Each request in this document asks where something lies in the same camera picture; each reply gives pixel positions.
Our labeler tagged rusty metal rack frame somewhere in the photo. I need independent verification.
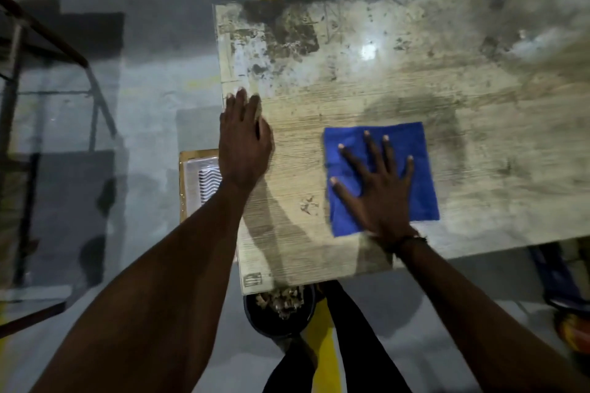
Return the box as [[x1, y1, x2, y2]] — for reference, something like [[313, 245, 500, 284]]
[[0, 0, 119, 339]]

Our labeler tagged person's left hand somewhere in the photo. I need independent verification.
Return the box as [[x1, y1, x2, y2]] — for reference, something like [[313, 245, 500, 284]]
[[218, 87, 275, 192]]

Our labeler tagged person's left forearm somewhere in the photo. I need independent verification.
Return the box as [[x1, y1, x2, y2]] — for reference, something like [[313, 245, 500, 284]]
[[30, 178, 259, 393]]

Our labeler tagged black bucket with scraps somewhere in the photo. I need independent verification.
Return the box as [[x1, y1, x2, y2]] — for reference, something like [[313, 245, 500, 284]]
[[243, 284, 318, 339]]

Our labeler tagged orange object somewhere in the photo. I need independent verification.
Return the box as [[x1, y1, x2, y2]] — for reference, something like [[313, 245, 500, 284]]
[[554, 311, 590, 357]]

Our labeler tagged dark wrist bracelet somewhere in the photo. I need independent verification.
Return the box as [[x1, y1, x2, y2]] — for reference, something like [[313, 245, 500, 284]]
[[389, 232, 428, 256]]

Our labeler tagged blue cleaning cloth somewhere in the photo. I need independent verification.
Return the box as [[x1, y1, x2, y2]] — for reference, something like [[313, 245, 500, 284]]
[[323, 121, 440, 238]]

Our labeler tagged person's right hand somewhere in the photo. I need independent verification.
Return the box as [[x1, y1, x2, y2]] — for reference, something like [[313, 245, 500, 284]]
[[329, 130, 428, 248]]

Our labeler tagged person's left leg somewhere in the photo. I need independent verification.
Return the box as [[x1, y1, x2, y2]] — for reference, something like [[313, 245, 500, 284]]
[[262, 337, 320, 393]]

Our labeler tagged blue bag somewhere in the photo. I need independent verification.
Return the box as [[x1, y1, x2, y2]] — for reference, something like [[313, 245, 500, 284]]
[[529, 243, 590, 313]]

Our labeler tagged person's leg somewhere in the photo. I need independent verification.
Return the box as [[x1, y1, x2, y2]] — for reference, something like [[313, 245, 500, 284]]
[[320, 280, 412, 393], [262, 337, 320, 393]]

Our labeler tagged person's right leg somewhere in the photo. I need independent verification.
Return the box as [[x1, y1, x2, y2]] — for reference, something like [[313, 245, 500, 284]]
[[320, 280, 412, 393]]

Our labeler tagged person's right forearm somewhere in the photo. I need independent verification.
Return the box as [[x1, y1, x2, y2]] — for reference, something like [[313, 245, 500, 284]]
[[392, 234, 590, 393]]

